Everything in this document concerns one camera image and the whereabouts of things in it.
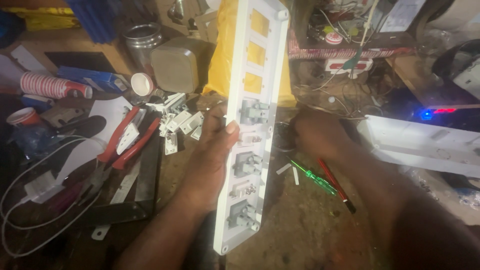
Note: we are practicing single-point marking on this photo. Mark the person's left hand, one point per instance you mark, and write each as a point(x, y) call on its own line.
point(212, 157)

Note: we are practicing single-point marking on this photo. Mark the steel tumbler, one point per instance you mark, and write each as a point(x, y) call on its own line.
point(142, 43)

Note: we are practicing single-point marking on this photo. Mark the white socket module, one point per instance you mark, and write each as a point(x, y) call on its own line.
point(128, 138)

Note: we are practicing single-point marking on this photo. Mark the white extension board panel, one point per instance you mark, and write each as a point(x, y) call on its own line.
point(251, 123)

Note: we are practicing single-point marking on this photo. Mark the person's right hand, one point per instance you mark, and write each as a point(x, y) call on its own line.
point(318, 133)

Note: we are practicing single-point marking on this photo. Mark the white paper sheet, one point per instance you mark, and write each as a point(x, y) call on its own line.
point(108, 112)

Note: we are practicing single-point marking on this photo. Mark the white extension board casing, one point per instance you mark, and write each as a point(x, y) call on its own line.
point(420, 144)

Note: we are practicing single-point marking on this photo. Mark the blue ribbed plastic object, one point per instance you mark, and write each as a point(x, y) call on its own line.
point(93, 18)

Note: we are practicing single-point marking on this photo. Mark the pile of white switches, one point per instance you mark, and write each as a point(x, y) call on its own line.
point(180, 120)

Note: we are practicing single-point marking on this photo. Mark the red and white device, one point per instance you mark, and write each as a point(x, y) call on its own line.
point(348, 65)

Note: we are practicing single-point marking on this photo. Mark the red and white paper cup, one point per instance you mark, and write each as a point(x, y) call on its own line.
point(23, 116)

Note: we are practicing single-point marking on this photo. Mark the yellow plastic bag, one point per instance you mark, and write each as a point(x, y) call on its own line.
point(225, 52)

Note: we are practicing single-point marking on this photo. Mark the steel ruler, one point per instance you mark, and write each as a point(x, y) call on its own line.
point(120, 197)

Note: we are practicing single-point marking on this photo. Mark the grey square speaker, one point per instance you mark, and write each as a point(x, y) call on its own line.
point(176, 64)

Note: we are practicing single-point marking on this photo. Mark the black round lid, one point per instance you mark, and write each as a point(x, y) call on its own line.
point(283, 137)

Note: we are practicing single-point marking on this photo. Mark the red striped paper cup stack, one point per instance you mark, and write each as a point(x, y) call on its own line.
point(54, 86)

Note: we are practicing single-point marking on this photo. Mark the blue carton box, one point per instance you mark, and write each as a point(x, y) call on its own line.
point(93, 78)

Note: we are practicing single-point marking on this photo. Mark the red and black pen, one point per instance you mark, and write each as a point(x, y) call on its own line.
point(336, 185)

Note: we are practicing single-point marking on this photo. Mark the green transparent screwdriver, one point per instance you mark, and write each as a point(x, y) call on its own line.
point(314, 179)

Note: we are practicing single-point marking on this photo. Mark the black metal square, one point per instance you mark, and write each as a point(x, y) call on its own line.
point(138, 187)

